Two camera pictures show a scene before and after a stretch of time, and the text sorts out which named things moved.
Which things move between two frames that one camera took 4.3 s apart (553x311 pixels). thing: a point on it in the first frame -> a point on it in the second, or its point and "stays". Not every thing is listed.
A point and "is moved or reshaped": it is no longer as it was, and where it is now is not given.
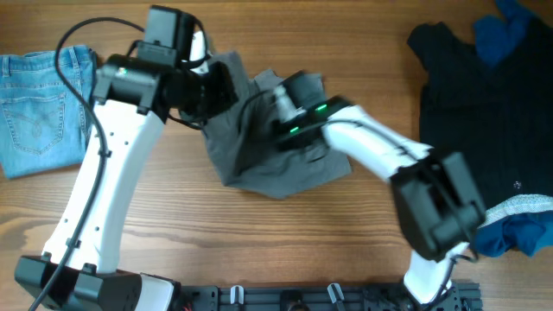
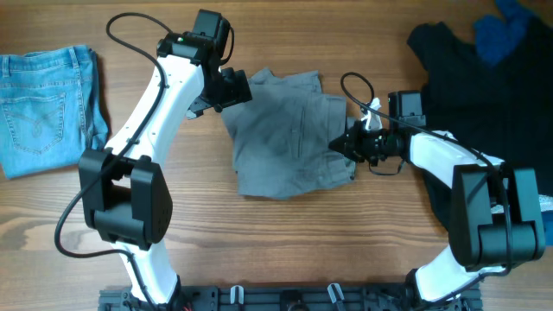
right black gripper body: [289, 86] -> [357, 143]
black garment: [499, 116] stays
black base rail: [462, 296] stays
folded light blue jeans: [44, 123] stays
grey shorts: [245, 142] is moved or reshaped
